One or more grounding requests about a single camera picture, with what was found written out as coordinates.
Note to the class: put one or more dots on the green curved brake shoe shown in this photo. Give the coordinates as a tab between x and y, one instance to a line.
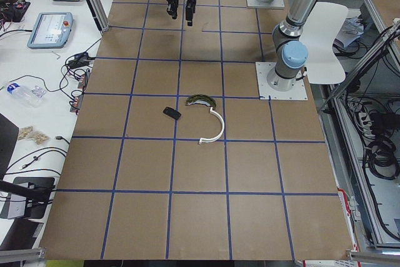
201	99

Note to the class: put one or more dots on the black brake pad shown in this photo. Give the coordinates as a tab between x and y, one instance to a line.
172	113

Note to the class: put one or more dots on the near blue teach pendant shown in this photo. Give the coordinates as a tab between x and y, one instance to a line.
51	30

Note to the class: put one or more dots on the white plastic chair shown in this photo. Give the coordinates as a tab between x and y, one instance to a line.
319	33

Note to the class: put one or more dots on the clear plastic water bottle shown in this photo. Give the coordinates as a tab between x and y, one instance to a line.
23	95

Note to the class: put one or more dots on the black monitor stand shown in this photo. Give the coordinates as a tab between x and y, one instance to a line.
26	197

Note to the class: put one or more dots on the white curved plastic bracket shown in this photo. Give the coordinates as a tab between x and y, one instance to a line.
212	127

